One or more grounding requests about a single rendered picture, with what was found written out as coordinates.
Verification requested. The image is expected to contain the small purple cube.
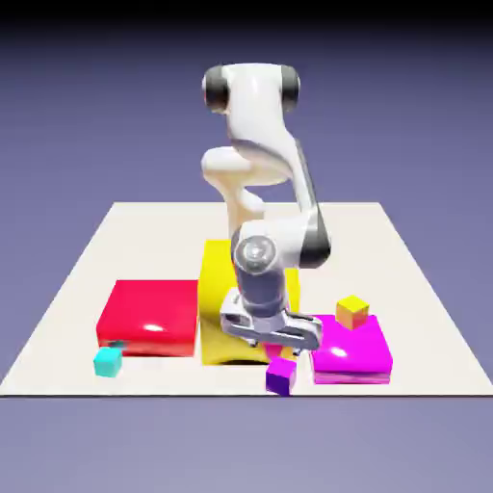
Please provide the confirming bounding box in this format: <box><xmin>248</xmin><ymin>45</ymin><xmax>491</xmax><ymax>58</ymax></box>
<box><xmin>264</xmin><ymin>356</ymin><xmax>298</xmax><ymax>398</ymax></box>

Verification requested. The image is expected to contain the small cyan cube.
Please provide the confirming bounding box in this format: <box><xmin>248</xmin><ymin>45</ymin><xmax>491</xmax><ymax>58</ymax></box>
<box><xmin>92</xmin><ymin>346</ymin><xmax>123</xmax><ymax>378</ymax></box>

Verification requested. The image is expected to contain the large magenta box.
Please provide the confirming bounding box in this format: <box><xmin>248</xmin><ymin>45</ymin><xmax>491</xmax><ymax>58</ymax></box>
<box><xmin>310</xmin><ymin>314</ymin><xmax>394</xmax><ymax>385</ymax></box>

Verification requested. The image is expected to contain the large red box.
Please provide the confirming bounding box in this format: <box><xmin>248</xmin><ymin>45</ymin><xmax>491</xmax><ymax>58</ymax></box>
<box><xmin>95</xmin><ymin>279</ymin><xmax>200</xmax><ymax>358</ymax></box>

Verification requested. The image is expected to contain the small orange cube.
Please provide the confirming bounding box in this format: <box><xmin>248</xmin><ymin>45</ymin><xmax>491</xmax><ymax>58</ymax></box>
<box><xmin>334</xmin><ymin>295</ymin><xmax>371</xmax><ymax>331</ymax></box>

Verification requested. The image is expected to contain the large yellow box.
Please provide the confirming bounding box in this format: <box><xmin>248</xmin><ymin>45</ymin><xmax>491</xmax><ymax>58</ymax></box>
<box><xmin>197</xmin><ymin>239</ymin><xmax>301</xmax><ymax>366</ymax></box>

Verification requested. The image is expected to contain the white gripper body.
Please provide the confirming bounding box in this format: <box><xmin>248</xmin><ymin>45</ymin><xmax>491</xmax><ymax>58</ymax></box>
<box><xmin>219</xmin><ymin>288</ymin><xmax>324</xmax><ymax>352</ymax></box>

